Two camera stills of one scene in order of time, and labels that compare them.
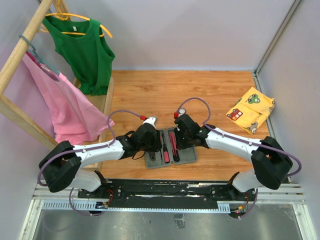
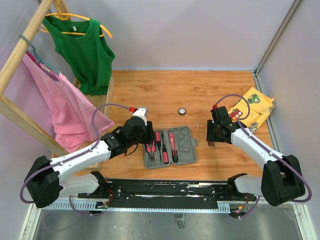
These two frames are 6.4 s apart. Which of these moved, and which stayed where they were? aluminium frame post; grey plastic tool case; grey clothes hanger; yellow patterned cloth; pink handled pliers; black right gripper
Moved: pink handled pliers; black right gripper
Stayed: aluminium frame post; grey clothes hanger; yellow patterned cloth; grey plastic tool case
